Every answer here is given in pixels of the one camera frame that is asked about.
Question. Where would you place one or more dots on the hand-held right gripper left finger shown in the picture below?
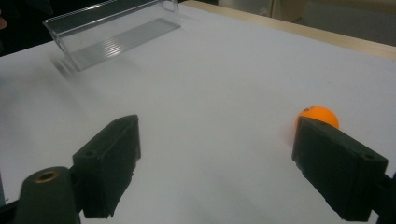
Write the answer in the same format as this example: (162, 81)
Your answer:
(106, 161)

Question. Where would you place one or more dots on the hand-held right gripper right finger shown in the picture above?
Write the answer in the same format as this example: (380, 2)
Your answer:
(336, 168)

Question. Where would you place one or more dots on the clear plastic tray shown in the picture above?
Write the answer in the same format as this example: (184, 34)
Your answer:
(118, 40)

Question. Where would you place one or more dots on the white table cover board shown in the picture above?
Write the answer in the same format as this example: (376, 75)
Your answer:
(218, 93)

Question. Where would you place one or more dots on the orange ping-pong ball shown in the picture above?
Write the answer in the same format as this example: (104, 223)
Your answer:
(322, 115)

